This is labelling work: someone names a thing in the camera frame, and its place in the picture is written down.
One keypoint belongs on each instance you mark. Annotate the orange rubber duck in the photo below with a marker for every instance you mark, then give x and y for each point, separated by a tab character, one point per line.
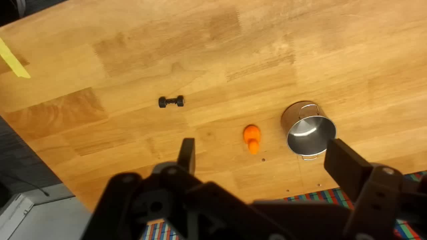
252	136

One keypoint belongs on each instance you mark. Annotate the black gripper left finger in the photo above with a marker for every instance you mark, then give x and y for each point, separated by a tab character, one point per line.
188	154

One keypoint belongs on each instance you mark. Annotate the grey metal base plate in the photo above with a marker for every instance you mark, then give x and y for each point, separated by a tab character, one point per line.
41	218

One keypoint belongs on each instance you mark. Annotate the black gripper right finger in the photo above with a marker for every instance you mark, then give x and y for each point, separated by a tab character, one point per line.
345	167

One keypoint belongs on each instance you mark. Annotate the small black dumbbell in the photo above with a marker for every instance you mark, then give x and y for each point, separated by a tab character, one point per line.
172	102

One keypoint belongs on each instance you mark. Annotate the yellow tape strip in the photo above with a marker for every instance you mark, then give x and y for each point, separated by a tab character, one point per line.
13	62

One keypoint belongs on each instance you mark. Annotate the silver metal cup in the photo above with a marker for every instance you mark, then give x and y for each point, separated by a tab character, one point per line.
308	134

